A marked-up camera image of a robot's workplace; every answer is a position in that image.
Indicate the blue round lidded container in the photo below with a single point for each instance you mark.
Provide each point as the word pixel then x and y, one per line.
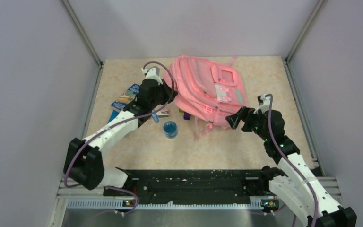
pixel 170 129

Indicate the white mini stapler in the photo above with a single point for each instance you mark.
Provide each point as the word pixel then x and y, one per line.
pixel 164 113

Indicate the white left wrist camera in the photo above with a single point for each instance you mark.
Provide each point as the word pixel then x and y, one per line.
pixel 152 73

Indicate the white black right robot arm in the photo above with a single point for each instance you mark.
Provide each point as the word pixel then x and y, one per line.
pixel 292 180

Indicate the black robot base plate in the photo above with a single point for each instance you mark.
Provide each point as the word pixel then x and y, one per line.
pixel 197 187

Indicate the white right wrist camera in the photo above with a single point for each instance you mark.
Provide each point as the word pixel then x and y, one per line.
pixel 264 101

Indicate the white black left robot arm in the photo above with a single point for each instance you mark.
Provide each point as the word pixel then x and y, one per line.
pixel 84 159

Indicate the aluminium corner post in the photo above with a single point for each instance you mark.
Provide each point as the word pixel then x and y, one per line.
pixel 81 31
pixel 305 29

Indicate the blue paperback book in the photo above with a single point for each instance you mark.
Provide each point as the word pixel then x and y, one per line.
pixel 113 115

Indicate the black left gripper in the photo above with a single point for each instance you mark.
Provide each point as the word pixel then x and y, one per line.
pixel 170 93

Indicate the light blue eraser stick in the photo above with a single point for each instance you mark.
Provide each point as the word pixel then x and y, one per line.
pixel 155 116

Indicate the right aluminium corner post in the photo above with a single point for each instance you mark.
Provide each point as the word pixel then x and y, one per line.
pixel 305 29

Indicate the purple small block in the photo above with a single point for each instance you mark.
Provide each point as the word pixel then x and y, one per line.
pixel 186 116

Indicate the left aluminium corner post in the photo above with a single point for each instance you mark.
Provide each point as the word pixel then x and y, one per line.
pixel 81 31

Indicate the treehouse paperback book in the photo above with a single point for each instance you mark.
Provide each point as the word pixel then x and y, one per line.
pixel 126 97

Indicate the pink student backpack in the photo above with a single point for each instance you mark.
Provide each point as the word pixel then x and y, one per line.
pixel 207 90

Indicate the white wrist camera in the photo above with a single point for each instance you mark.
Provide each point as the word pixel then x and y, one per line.
pixel 152 73
pixel 264 101

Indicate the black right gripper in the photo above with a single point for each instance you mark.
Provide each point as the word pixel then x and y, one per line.
pixel 234 119

